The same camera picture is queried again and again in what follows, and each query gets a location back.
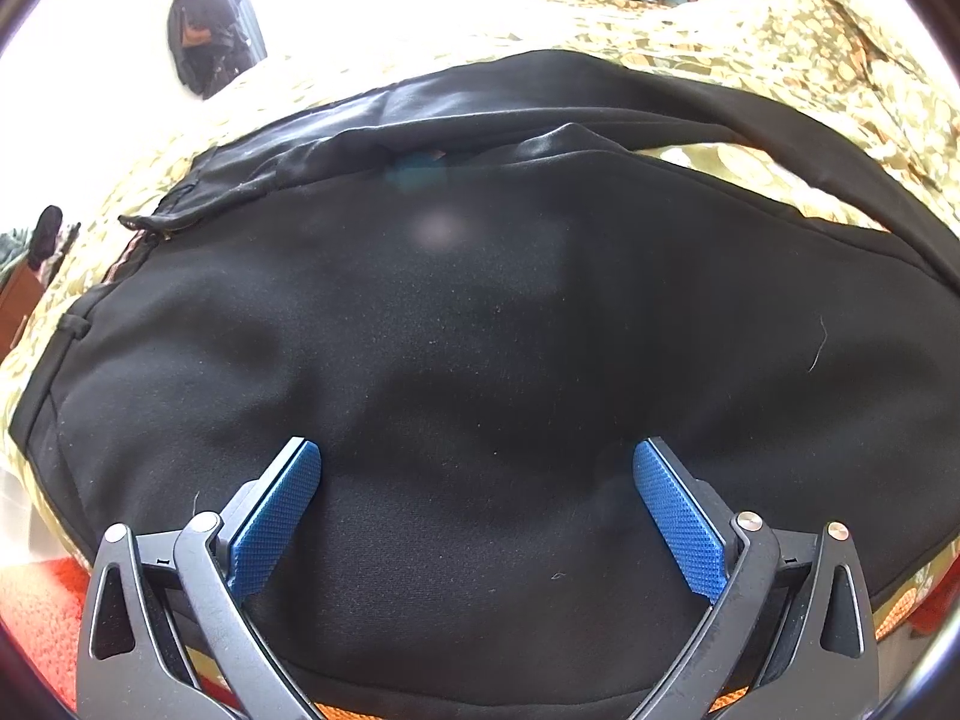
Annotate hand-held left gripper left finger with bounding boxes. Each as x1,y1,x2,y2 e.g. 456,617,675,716
75,435,323,720

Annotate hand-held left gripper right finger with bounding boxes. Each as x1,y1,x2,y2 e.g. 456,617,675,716
632,435,881,720

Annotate black pants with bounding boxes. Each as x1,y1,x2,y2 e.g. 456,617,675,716
11,49,960,717

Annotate orange fuzzy cloth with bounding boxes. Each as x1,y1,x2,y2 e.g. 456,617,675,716
0,555,252,720

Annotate black upright object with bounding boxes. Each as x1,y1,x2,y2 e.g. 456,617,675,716
26,205,65,272

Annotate grey green cloth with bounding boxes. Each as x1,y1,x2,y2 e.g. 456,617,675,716
0,229,35,282

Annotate pumpkin print green blanket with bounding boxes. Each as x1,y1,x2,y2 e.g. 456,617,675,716
0,0,960,720

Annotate hanging dark clothes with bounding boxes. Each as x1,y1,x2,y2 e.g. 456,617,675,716
166,0,268,99

